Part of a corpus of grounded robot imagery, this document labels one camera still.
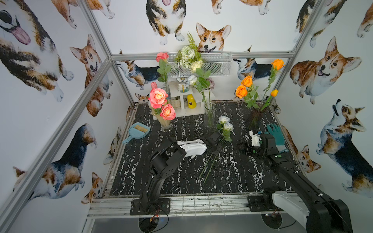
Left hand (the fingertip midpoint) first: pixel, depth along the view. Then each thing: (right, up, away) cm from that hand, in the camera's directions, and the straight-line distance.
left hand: (215, 145), depth 96 cm
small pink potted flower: (-2, +41, +2) cm, 41 cm away
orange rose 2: (+21, +31, -6) cm, 37 cm away
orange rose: (+17, +39, -12) cm, 44 cm away
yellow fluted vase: (-34, +14, +2) cm, 37 cm away
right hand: (+15, +4, -12) cm, 19 cm away
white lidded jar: (-21, +39, -4) cm, 44 cm away
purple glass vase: (+26, +20, -4) cm, 33 cm away
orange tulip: (+32, +32, -12) cm, 47 cm away
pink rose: (-26, +21, -28) cm, 44 cm away
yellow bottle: (-16, +29, +14) cm, 36 cm away
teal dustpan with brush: (-55, +9, +7) cm, 56 cm away
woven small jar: (-29, +30, +17) cm, 45 cm away
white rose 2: (+6, +16, +8) cm, 19 cm away
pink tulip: (-39, +38, -9) cm, 55 cm away
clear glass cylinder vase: (-4, +23, 0) cm, 23 cm away
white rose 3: (+8, +11, +3) cm, 14 cm away
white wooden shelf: (-22, +23, +20) cm, 37 cm away
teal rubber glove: (+43, +8, +5) cm, 44 cm away
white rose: (-10, +39, -8) cm, 41 cm away
